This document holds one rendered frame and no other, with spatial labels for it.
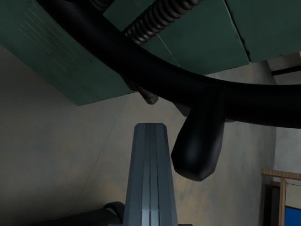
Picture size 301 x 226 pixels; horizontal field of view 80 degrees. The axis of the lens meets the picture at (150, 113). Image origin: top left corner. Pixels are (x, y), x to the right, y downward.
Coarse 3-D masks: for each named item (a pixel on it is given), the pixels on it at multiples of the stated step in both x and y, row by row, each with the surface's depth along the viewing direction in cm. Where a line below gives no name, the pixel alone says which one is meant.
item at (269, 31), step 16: (240, 0) 23; (256, 0) 23; (272, 0) 22; (288, 0) 21; (240, 16) 25; (256, 16) 24; (272, 16) 23; (288, 16) 23; (240, 32) 27; (256, 32) 26; (272, 32) 25; (288, 32) 24; (256, 48) 27; (272, 48) 26; (288, 48) 25
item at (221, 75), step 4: (216, 72) 41; (220, 72) 42; (208, 76) 38; (212, 76) 39; (216, 76) 41; (220, 76) 42; (224, 76) 44; (176, 104) 42; (180, 108) 42; (184, 108) 42; (184, 112) 43; (188, 112) 42; (184, 116) 44
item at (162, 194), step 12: (156, 132) 10; (156, 144) 9; (156, 156) 8; (168, 156) 8; (156, 168) 8; (168, 168) 8; (156, 180) 7; (168, 180) 7; (156, 192) 7; (168, 192) 7; (156, 204) 6; (168, 204) 6; (156, 216) 6; (168, 216) 6
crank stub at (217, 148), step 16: (208, 96) 11; (224, 96) 11; (192, 112) 11; (208, 112) 10; (224, 112) 11; (192, 128) 10; (208, 128) 10; (176, 144) 10; (192, 144) 9; (208, 144) 9; (176, 160) 9; (192, 160) 9; (208, 160) 9; (192, 176) 9
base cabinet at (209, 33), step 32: (0, 0) 44; (32, 0) 39; (128, 0) 30; (224, 0) 24; (0, 32) 57; (32, 32) 49; (64, 32) 43; (160, 32) 32; (192, 32) 30; (224, 32) 27; (32, 64) 66; (64, 64) 55; (96, 64) 48; (192, 64) 35; (224, 64) 32; (96, 96) 65
